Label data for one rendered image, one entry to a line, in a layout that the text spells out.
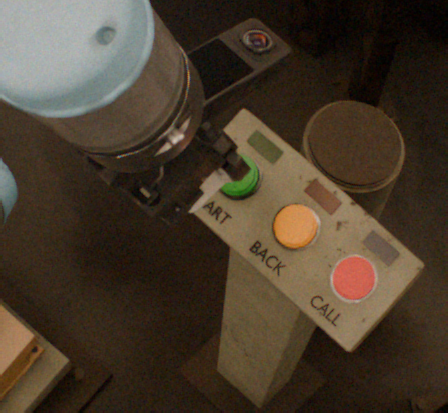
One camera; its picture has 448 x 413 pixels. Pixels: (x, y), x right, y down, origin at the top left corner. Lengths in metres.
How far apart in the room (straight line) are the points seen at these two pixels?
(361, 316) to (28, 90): 0.46
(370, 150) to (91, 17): 0.58
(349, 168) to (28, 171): 0.76
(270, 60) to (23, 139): 1.00
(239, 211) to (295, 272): 0.08
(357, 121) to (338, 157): 0.05
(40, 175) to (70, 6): 1.12
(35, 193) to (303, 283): 0.81
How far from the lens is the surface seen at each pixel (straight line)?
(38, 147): 1.53
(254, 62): 0.59
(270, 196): 0.78
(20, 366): 1.21
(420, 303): 1.43
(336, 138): 0.92
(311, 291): 0.76
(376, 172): 0.91
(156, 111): 0.46
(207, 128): 0.59
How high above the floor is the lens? 1.30
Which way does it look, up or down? 63 degrees down
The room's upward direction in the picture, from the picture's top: 4 degrees clockwise
